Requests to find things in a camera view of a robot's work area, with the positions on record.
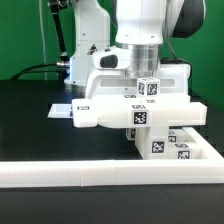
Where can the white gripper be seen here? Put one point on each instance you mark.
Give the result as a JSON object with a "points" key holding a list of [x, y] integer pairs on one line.
{"points": [[116, 70]]}

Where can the white chair back part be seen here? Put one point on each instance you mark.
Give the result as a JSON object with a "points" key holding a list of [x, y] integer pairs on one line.
{"points": [[130, 111]]}

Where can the white tagged nut cube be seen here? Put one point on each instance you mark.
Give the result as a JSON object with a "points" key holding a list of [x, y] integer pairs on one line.
{"points": [[130, 133], [148, 86]]}

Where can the white chair seat part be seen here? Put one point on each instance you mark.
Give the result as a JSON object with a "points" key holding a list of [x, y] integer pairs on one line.
{"points": [[152, 142]]}

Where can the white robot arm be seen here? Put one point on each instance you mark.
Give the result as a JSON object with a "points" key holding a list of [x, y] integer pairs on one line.
{"points": [[139, 22]]}

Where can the white base tag sheet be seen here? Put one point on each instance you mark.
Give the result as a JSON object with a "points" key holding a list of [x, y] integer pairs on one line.
{"points": [[60, 111]]}

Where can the white U-shaped obstacle fence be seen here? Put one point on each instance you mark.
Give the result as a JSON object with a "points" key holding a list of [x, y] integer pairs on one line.
{"points": [[208, 169]]}

